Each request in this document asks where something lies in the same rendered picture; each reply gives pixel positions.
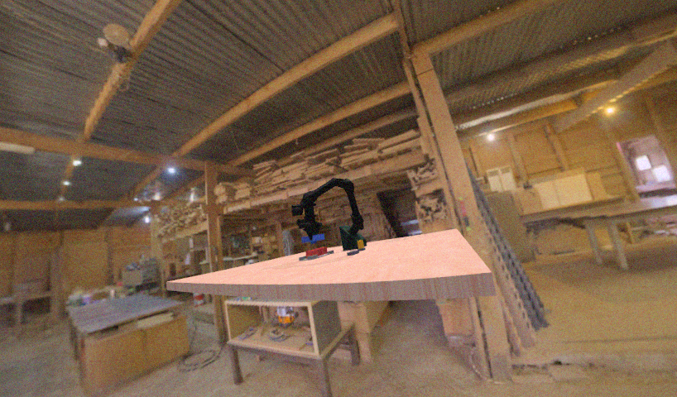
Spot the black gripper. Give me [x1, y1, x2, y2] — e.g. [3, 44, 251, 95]
[298, 213, 323, 241]

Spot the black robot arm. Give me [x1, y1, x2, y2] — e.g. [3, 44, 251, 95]
[291, 178, 364, 237]

